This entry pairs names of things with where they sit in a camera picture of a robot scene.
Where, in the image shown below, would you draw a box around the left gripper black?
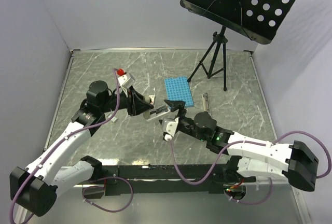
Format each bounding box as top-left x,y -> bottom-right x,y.
100,85 -> 154,116

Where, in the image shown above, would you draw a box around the black beige stapler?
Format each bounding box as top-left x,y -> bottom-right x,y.
202,92 -> 211,114

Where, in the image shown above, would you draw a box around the grey staple strips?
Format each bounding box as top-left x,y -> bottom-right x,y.
107,113 -> 118,123

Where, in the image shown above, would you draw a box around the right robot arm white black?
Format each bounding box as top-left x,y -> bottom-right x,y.
160,100 -> 319,192

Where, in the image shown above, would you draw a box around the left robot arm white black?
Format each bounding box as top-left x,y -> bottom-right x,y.
9,80 -> 154,217

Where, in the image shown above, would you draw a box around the small staple box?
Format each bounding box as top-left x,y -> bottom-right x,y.
148,94 -> 155,105

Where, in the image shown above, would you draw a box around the blue studded building plate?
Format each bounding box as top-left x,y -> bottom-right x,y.
164,76 -> 194,107

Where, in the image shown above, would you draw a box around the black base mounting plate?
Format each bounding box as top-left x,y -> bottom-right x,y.
82,164 -> 256,196

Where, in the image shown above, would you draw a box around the black perforated music stand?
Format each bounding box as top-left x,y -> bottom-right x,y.
180,0 -> 295,78

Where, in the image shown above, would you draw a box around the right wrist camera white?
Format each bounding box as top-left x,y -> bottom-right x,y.
159,117 -> 179,142

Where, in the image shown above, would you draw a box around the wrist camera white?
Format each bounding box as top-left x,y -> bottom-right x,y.
116,69 -> 135,92
159,117 -> 179,142

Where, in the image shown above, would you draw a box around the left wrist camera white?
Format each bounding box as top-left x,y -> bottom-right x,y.
116,69 -> 135,92

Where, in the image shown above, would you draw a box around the aluminium frame rail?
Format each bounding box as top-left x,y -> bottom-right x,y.
30,184 -> 312,223

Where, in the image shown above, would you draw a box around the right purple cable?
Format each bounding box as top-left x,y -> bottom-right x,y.
168,130 -> 332,205

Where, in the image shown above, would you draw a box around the purple cable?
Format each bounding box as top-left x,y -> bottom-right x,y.
168,130 -> 332,205
9,68 -> 134,224

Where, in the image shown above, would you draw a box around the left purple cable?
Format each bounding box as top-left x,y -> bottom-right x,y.
9,68 -> 134,224

